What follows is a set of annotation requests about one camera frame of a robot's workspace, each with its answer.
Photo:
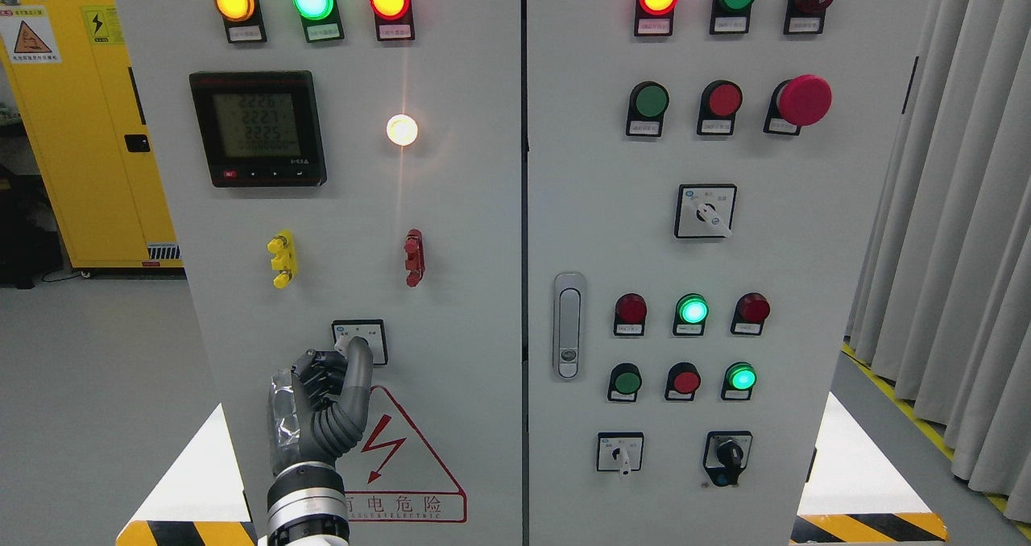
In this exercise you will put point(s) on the red terminal connector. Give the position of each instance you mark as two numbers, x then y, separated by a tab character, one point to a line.
414	262

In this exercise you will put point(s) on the red electric danger sign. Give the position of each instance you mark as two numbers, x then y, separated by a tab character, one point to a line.
394	475

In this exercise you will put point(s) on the lit green lamp middle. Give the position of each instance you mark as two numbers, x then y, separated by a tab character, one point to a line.
690	315

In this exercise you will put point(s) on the black digital power meter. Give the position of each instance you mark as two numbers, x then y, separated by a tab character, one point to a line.
260	129

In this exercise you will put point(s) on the grey cabinet right door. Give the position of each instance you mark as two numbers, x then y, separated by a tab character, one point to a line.
602	204

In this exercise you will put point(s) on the lit green indicator lamp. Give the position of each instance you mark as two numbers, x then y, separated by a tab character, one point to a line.
320	20

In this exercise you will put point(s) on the right hazard striped base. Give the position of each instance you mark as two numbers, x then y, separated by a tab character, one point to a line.
855	496

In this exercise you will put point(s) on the grey curtain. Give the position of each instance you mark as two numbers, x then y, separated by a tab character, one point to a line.
943	307

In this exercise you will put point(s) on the white rotary selector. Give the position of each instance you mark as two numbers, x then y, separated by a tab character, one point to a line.
619	452
704	212

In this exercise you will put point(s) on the red emergency stop button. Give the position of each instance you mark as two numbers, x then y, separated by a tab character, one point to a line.
798	102

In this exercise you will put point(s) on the lit red indicator lamp left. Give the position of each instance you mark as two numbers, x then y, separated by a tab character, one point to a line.
394	20

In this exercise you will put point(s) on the white rotary selector upper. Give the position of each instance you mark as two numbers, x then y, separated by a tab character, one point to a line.
704	212

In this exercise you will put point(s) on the grey door lock handle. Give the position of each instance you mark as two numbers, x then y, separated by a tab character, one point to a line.
568	289

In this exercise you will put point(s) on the red push button lower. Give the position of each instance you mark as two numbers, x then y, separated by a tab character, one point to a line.
683	382

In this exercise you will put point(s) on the dark red lamp right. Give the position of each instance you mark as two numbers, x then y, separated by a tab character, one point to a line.
750	314

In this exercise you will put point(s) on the dark red buzzer lamp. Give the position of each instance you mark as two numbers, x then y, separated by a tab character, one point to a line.
805	17

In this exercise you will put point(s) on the yellow terminal connector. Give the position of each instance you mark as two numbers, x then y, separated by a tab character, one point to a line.
284	258

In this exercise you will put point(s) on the lit green button lower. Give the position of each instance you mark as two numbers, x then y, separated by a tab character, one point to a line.
739	380

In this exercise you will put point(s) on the yellow safety cabinet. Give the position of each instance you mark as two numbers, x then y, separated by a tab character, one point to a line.
73	81

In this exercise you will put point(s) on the left hazard striped base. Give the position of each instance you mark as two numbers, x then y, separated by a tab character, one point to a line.
199	500

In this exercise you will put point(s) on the hazard striped base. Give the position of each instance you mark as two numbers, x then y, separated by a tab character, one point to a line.
855	496
199	500

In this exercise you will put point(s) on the red push button upper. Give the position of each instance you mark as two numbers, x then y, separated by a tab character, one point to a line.
719	104

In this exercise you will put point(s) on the dark red indicator lamp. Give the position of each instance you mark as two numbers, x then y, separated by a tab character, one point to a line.
630	316

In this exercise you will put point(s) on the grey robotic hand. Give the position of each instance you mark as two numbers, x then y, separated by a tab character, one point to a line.
318	408

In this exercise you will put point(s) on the green push button lower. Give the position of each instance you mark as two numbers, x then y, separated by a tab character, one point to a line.
624	384

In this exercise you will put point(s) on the red push button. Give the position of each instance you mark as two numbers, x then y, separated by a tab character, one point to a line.
683	382
719	104

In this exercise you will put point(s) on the amber indicator lamp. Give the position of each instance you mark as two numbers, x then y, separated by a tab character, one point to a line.
242	20

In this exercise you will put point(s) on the lit red lamp right door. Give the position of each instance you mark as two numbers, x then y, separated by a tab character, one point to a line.
654	18

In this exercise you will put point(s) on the dark green indicator lamp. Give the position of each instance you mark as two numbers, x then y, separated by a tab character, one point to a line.
730	17

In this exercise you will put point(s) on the green push button upper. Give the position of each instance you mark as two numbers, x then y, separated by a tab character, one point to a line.
647	105

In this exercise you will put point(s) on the black key selector switch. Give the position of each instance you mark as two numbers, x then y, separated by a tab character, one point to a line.
726	456

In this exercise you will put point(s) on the grey cabinet door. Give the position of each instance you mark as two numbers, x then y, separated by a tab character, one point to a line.
602	204
454	339

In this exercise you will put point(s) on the white rotary selector lower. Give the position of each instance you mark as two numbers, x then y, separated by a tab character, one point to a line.
619	452

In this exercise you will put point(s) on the grey cabinet left door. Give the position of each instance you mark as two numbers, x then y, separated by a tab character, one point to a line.
454	339

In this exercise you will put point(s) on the white rotary light switch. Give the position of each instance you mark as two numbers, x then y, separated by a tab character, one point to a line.
371	330

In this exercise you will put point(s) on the green push button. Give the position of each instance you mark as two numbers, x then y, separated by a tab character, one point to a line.
647	105
624	384

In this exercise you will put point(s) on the small clear pilot light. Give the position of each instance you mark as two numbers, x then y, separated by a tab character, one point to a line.
402	130

